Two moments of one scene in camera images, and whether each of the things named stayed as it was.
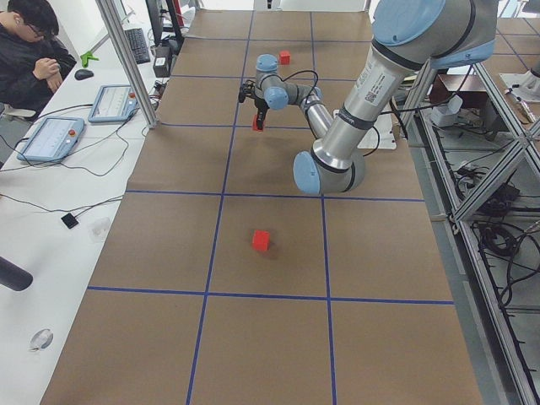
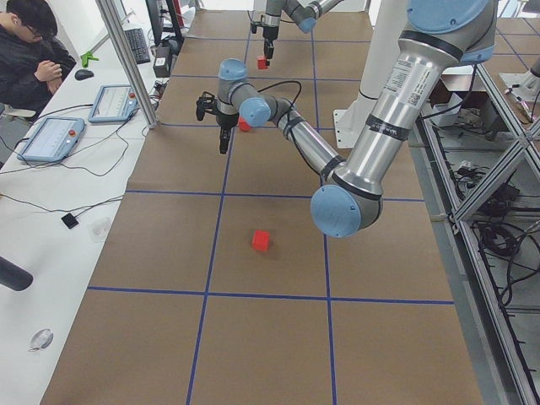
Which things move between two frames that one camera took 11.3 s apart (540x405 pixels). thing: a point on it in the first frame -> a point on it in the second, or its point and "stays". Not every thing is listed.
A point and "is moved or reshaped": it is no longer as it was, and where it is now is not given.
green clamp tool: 85,56 stays
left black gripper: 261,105 -> 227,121
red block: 255,124 is moved or reshaped
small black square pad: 69,220 stays
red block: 261,240 stays
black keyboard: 137,40 stays
